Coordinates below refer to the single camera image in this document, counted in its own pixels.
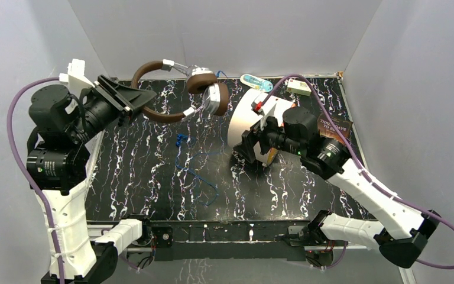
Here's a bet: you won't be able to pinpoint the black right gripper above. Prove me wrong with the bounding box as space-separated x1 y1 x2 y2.
232 110 304 164

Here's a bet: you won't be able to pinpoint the brown silver headphones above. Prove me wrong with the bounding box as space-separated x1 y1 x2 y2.
130 59 231 125

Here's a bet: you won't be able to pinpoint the thin blue headphone cable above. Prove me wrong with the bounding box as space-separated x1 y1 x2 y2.
174 70 228 208

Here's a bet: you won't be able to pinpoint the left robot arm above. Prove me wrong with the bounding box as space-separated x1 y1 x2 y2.
25 76 155 283

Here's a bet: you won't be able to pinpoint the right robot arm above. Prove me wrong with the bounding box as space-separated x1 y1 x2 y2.
228 106 439 269

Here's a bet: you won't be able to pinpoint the white cylindrical drum box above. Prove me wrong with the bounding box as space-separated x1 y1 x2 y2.
227 89 296 166

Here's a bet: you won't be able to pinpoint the blue white blister pack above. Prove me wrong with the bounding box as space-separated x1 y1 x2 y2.
239 74 273 93

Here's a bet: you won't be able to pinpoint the small white green box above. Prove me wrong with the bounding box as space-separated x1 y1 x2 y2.
286 79 312 96

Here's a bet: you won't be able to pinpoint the dark book three days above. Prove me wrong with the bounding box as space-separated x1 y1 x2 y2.
316 114 354 144

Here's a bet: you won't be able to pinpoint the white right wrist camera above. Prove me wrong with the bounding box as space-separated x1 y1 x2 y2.
251 98 287 130

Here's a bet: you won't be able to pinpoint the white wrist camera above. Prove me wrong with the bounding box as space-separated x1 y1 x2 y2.
59 59 95 96
251 98 287 130

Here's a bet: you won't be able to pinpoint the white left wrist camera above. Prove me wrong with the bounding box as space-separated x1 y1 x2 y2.
59 59 95 96

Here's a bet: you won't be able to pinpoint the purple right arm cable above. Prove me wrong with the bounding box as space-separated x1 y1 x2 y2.
260 74 454 270

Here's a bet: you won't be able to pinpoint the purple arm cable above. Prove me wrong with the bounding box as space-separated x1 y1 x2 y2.
260 74 454 270
7 77 65 284

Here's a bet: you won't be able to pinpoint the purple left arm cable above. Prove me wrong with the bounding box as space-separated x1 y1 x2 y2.
7 77 65 284

